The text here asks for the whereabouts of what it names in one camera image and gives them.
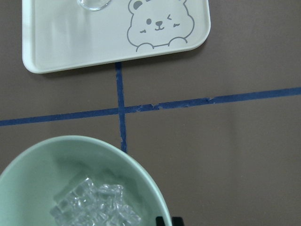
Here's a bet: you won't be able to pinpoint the brown paper table mat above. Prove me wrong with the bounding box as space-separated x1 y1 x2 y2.
0 0 301 226

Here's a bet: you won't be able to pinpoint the ice cubes in green bowl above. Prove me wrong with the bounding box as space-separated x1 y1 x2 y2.
50 178 142 226

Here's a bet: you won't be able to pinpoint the mint green bowl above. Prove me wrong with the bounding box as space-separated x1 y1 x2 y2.
0 136 172 226

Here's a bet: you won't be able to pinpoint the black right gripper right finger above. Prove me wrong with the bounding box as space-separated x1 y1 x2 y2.
172 217 184 226

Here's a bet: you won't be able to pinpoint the cream bear serving tray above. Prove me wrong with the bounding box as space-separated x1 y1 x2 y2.
22 0 211 74

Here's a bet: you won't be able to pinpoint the clear wine glass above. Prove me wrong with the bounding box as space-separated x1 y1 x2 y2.
77 0 111 11

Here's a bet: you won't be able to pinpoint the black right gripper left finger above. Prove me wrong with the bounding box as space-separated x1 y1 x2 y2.
156 216 165 226

